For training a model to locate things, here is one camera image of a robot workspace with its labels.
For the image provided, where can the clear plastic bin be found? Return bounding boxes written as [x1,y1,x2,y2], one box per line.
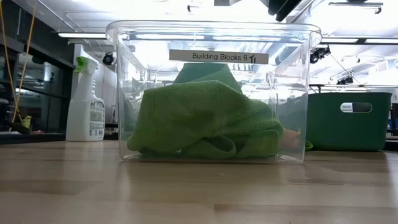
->
[105,20,323,165]

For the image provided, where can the orange microfiber towel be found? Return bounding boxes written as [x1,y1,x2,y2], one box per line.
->
[279,128,302,149]

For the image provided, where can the white spray bottle green nozzle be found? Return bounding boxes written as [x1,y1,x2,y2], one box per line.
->
[65,56,106,142]

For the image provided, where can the black track spotlight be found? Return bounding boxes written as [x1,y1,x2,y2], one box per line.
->
[309,45,331,65]
[336,75,354,86]

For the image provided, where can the ceiling light strip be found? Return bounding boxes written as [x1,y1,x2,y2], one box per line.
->
[321,37,398,45]
[57,32,108,40]

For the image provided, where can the teal plastic basket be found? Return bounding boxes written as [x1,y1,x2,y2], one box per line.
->
[306,91,393,152]

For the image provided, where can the small yellow-green object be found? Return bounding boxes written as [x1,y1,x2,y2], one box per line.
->
[21,115,33,131]

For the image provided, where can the round black ceiling camera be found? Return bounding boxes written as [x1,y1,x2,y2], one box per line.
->
[102,52,115,67]

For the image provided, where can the black table edge rail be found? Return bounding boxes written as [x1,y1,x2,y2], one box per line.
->
[0,133,67,145]

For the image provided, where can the yellow cable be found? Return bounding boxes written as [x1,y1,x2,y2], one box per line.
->
[0,0,39,124]

